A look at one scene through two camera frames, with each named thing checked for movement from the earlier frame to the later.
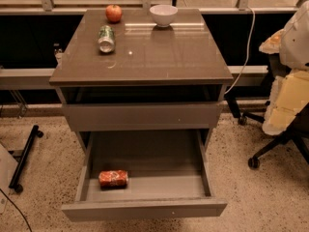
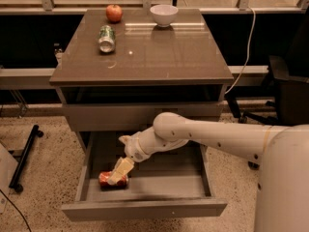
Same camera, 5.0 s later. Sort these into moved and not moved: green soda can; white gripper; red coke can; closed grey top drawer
Moved: white gripper
Not moved: green soda can; red coke can; closed grey top drawer
